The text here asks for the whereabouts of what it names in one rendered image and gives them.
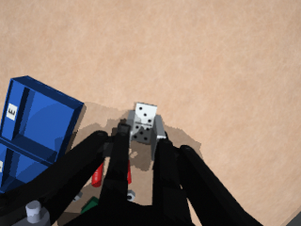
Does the red battery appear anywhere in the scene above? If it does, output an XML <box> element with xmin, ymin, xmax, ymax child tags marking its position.
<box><xmin>127</xmin><ymin>159</ymin><xmax>132</xmax><ymax>184</ymax></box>
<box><xmin>91</xmin><ymin>163</ymin><xmax>103</xmax><ymax>187</ymax></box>

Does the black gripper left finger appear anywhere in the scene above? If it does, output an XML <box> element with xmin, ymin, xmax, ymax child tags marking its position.
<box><xmin>0</xmin><ymin>110</ymin><xmax>135</xmax><ymax>226</ymax></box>

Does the green square block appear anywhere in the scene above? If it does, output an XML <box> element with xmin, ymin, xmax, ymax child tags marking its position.
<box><xmin>81</xmin><ymin>197</ymin><xmax>99</xmax><ymax>214</ymax></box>

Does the blue rack of bins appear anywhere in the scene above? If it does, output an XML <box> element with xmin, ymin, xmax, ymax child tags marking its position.
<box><xmin>0</xmin><ymin>75</ymin><xmax>84</xmax><ymax>195</ymax></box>

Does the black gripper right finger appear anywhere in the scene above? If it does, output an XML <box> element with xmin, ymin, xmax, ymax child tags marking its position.
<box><xmin>150</xmin><ymin>115</ymin><xmax>263</xmax><ymax>226</ymax></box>

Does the grey hex nut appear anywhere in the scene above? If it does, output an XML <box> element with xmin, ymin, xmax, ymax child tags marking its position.
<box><xmin>128</xmin><ymin>189</ymin><xmax>135</xmax><ymax>202</ymax></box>

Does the white domino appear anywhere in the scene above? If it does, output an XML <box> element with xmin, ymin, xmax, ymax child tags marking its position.
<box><xmin>131</xmin><ymin>102</ymin><xmax>157</xmax><ymax>143</ymax></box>

